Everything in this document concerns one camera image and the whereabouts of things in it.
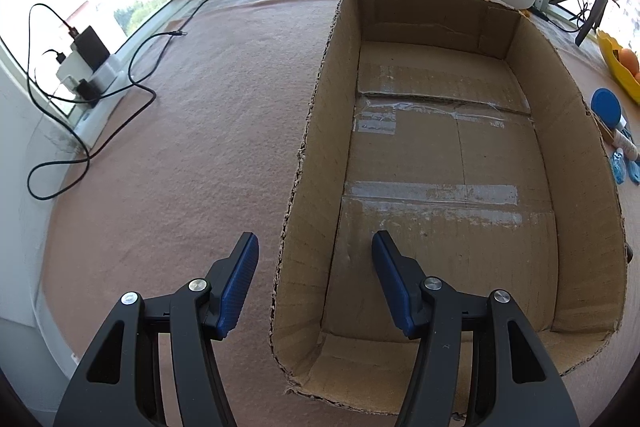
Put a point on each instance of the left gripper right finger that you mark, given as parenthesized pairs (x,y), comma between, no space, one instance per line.
(514,382)

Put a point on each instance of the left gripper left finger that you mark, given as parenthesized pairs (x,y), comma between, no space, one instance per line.
(117,381)

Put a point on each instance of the blue small liquid bottle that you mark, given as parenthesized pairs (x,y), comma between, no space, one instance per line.
(617,161)

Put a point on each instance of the blue plastic case lid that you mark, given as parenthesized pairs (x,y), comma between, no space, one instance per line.
(633,172)

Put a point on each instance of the pink table cloth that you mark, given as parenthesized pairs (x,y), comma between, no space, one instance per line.
(214,156)

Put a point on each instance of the cardboard box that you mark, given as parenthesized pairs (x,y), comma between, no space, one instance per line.
(455,126)

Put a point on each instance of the blue round contact case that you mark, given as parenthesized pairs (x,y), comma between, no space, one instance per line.
(604,103)

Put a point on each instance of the white power strip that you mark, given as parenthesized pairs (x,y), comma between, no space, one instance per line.
(77,77)

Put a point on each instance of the black power adapter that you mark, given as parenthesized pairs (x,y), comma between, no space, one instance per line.
(91,48)

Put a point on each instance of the left orange fruit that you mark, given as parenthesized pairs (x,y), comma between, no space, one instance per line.
(629,60)

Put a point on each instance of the yellow leaf-shaped tray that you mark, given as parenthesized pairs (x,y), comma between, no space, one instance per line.
(609,47)

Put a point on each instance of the black tripod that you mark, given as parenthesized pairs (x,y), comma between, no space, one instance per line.
(589,18)

